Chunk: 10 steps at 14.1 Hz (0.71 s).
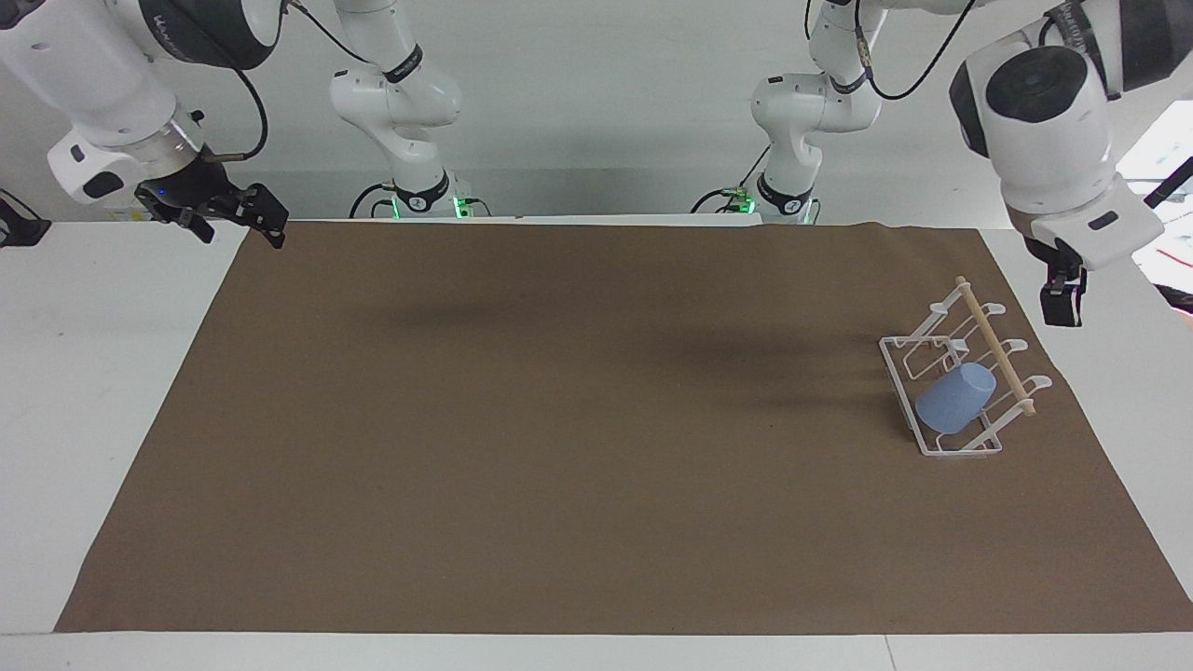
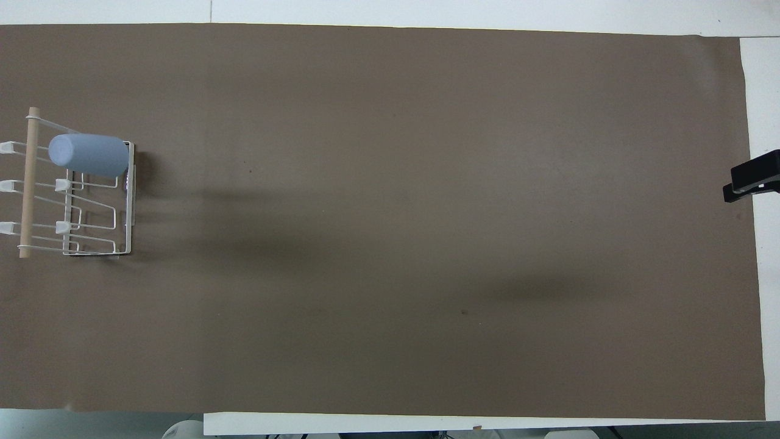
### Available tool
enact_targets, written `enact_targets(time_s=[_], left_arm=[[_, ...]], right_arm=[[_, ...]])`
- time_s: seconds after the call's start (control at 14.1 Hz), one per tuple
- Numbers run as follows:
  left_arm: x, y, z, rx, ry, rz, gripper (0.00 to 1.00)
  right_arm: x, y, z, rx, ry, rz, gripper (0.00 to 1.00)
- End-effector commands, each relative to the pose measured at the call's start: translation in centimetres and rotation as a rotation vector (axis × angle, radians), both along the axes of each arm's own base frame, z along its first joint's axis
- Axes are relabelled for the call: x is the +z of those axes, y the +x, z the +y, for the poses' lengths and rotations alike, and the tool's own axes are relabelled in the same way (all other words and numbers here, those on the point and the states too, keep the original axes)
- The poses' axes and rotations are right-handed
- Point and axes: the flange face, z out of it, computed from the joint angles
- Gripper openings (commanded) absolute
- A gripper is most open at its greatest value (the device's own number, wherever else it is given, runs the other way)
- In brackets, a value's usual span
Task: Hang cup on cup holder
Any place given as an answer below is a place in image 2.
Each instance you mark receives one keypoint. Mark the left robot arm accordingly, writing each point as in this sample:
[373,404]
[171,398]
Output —
[186,430]

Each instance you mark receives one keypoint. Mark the light blue cup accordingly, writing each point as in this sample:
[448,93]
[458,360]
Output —
[88,155]

